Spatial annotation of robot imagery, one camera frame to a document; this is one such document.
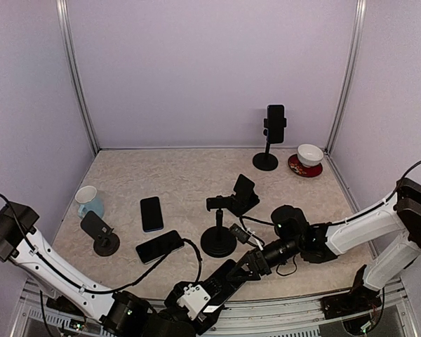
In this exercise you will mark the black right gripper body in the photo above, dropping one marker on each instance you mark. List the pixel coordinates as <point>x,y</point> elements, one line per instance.
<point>262,265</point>

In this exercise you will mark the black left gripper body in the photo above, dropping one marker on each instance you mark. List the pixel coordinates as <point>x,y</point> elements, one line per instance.
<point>201,327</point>

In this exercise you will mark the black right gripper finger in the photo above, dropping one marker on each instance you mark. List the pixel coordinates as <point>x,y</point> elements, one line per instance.
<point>250,276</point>
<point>245,267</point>

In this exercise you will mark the black round-base pole stand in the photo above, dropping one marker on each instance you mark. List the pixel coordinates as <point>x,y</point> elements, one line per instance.
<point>265,161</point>

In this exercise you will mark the blue-edged black smartphone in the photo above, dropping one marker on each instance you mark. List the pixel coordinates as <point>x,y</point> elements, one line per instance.
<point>276,123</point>

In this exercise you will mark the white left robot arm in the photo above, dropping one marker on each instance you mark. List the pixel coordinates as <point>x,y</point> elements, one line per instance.
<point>118,311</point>

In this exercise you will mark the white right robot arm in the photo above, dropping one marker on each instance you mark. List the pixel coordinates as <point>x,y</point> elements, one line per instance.
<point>320,243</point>

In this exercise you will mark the black folding phone stand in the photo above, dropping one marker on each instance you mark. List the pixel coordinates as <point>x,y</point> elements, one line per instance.
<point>244,197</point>

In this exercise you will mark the black smartphone silver edge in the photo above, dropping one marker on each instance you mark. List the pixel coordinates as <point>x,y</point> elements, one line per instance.
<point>157,247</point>

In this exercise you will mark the black smartphone blue edge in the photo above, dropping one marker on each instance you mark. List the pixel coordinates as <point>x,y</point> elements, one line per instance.
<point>151,214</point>

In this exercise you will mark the red round saucer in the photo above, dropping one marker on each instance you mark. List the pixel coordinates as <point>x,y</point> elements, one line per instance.
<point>298,168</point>

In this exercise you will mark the white ceramic bowl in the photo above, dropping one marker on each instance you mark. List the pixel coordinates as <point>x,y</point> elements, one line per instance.
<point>309,155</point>

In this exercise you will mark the light blue mug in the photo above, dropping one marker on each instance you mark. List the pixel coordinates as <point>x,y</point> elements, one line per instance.
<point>88,200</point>

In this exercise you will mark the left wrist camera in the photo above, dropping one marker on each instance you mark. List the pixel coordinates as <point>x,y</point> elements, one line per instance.
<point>194,298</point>

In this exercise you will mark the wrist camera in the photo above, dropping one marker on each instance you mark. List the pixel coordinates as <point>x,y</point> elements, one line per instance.
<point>194,298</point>
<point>246,236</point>

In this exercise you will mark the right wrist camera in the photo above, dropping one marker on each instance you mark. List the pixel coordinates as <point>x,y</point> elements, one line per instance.
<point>246,236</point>

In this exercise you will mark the brown-base plate phone stand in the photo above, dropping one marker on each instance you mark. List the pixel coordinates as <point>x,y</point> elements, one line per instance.
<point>105,241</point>

